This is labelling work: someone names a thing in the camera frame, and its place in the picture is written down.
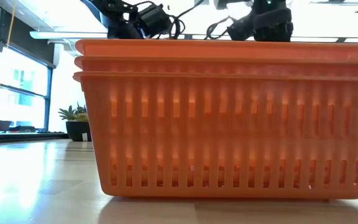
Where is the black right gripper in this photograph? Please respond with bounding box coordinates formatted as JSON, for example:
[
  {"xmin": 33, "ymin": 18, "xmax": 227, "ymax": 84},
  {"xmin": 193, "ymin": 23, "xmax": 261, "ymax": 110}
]
[{"xmin": 253, "ymin": 0, "xmax": 293, "ymax": 43}]

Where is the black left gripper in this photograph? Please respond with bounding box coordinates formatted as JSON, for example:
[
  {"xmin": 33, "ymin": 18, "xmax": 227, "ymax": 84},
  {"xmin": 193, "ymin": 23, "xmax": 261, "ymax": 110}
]
[{"xmin": 88, "ymin": 0, "xmax": 143, "ymax": 40}]

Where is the orange plastic basket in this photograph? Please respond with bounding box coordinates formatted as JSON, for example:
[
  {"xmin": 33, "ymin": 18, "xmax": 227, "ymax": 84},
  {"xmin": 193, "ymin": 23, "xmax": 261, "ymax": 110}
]
[
  {"xmin": 72, "ymin": 71, "xmax": 358, "ymax": 200},
  {"xmin": 74, "ymin": 55, "xmax": 358, "ymax": 77},
  {"xmin": 75, "ymin": 39, "xmax": 358, "ymax": 63}
]

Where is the white ceiling light bar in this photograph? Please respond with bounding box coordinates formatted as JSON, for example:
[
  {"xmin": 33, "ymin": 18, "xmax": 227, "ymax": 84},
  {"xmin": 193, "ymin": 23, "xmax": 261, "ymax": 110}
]
[{"xmin": 29, "ymin": 30, "xmax": 108, "ymax": 40}]

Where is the potted green succulent plant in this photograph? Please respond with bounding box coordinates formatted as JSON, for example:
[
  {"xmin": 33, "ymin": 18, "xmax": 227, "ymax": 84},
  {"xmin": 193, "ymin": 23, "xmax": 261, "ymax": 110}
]
[{"xmin": 58, "ymin": 104, "xmax": 92, "ymax": 142}]

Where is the black low bench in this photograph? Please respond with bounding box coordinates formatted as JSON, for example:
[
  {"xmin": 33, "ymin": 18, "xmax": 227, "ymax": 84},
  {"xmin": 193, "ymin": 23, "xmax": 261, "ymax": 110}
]
[{"xmin": 0, "ymin": 130, "xmax": 70, "ymax": 144}]

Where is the grey laptop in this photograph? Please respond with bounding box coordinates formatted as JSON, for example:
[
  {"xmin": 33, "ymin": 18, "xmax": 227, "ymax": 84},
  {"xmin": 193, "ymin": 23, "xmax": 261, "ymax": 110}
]
[{"xmin": 0, "ymin": 119, "xmax": 14, "ymax": 131}]

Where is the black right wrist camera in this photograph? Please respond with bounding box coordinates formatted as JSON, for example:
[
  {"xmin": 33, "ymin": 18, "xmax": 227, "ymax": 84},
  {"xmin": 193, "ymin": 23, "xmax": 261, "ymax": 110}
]
[{"xmin": 227, "ymin": 12, "xmax": 256, "ymax": 41}]

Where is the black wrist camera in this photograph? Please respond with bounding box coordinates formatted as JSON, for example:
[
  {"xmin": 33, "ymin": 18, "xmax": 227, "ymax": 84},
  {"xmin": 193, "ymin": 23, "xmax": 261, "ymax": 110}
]
[
  {"xmin": 227, "ymin": 12, "xmax": 256, "ymax": 41},
  {"xmin": 140, "ymin": 4, "xmax": 172, "ymax": 30}
]

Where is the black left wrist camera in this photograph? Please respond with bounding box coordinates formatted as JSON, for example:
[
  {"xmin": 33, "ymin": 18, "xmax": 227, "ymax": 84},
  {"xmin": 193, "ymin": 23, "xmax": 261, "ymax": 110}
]
[{"xmin": 140, "ymin": 4, "xmax": 172, "ymax": 30}]

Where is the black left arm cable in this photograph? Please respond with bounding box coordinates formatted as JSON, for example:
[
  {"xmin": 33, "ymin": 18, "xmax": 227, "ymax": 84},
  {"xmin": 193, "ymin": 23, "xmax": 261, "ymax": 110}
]
[{"xmin": 166, "ymin": 12, "xmax": 188, "ymax": 40}]

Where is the blue window frame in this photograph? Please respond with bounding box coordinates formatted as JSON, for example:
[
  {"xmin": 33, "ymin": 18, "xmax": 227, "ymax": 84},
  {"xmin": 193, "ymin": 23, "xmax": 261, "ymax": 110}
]
[{"xmin": 0, "ymin": 46, "xmax": 54, "ymax": 131}]

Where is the yellow hanging cable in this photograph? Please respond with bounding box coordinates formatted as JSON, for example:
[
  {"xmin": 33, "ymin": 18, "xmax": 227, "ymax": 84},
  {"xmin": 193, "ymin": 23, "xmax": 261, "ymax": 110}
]
[{"xmin": 6, "ymin": 0, "xmax": 17, "ymax": 49}]

